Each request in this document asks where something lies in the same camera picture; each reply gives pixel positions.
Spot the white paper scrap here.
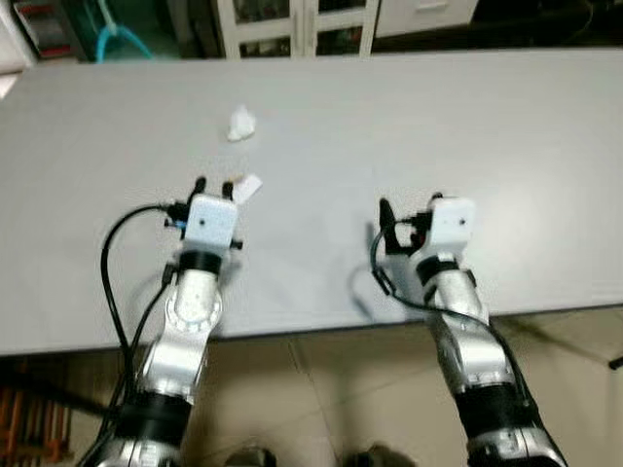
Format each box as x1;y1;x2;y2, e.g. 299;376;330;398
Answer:
234;174;265;206

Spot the crumpled white tissue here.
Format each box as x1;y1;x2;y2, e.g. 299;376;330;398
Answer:
227;106;259;144

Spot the white glass door cabinet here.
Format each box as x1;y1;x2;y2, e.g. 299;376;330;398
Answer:
214;0;381;58

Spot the white drawer unit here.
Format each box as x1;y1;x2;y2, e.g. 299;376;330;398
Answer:
375;0;480;39

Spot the dark left robot foot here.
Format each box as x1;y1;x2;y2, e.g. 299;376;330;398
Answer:
224;445;279;467

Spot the dark robot foot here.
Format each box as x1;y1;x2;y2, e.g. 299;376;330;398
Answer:
345;443;421;467
224;445;279;467

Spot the dark right robot foot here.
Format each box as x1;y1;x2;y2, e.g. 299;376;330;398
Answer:
345;443;421;467

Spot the brown book stack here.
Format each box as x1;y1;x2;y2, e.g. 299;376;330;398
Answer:
0;384;75;464

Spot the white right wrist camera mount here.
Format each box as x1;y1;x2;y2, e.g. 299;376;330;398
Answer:
428;197;477;250

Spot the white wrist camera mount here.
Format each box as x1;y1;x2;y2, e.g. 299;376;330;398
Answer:
428;197;477;250
184;194;240;246

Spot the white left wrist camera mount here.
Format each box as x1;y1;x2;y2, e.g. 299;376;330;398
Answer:
184;194;240;246

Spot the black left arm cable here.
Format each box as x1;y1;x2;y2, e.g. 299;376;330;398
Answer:
100;201;192;390

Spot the teal hose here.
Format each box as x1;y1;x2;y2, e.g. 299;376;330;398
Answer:
94;0;157;62

